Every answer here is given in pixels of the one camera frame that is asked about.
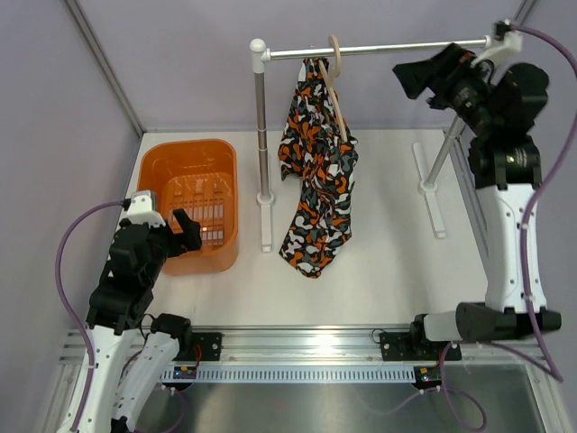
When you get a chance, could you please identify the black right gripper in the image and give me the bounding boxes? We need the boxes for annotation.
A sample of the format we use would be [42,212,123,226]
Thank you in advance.
[392,43,499,138]

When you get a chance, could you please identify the beige wooden hanger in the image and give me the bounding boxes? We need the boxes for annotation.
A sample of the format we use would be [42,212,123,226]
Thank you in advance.
[318,34,349,143]

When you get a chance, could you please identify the orange camouflage shorts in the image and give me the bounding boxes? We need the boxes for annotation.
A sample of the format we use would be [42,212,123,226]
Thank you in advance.
[278,58,358,279]

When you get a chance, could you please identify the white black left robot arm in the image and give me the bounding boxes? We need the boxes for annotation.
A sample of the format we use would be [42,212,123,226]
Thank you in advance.
[59,209,202,432]

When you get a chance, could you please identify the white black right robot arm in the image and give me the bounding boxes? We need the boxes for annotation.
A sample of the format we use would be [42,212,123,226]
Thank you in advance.
[393,43,562,358]

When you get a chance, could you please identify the orange plastic basket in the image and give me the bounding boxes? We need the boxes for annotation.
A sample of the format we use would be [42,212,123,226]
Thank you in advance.
[137,138,238,276]

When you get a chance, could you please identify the silver clothes rack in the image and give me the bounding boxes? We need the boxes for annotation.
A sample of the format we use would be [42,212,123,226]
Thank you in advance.
[249,35,497,253]

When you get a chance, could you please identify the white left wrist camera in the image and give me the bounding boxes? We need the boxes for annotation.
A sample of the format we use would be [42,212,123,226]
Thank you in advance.
[124,189,166,228]

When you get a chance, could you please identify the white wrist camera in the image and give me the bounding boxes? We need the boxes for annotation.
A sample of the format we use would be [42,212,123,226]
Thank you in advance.
[124,189,166,228]
[472,19,523,67]

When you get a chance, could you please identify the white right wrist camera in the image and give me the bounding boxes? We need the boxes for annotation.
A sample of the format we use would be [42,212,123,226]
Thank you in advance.
[472,19,523,67]

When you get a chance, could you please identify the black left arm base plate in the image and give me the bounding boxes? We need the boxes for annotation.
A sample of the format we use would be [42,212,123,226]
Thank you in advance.
[175,331,223,362]

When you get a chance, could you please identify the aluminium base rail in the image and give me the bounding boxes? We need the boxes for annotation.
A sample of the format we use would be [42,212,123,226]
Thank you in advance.
[57,326,544,365]

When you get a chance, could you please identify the aluminium frame post right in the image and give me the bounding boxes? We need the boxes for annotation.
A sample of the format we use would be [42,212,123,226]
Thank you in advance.
[512,0,540,24]

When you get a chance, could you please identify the aluminium frame post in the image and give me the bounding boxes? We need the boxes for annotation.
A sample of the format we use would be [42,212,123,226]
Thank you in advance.
[512,0,540,24]
[62,0,146,138]

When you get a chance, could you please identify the white slotted cable duct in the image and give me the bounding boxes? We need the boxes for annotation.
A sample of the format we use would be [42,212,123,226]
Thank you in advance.
[160,365,417,383]

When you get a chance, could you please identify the aluminium frame post left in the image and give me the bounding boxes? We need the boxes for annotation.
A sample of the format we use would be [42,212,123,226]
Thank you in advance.
[62,0,146,138]

